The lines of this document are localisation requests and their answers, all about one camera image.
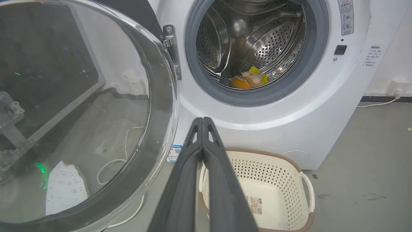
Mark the transparent round washing machine door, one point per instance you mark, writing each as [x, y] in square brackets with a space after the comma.
[80, 112]

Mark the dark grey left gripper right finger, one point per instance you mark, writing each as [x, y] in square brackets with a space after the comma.
[225, 193]

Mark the white front-load washing machine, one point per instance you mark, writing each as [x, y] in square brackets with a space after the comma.
[322, 96]

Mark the white wall power socket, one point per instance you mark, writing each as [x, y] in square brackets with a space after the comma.
[399, 86]

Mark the yellow orange clothing item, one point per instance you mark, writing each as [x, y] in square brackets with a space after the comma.
[249, 80]

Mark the cream perforated laundry basket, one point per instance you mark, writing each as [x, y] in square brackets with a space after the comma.
[276, 190]

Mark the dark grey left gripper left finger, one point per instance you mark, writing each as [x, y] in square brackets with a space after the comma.
[180, 193]

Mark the blue white energy label sticker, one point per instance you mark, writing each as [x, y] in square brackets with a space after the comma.
[174, 153]

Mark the chrome door hinge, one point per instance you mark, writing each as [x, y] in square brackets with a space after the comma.
[170, 48]

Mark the grey warning label sticker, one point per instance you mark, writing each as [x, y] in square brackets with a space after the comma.
[346, 16]

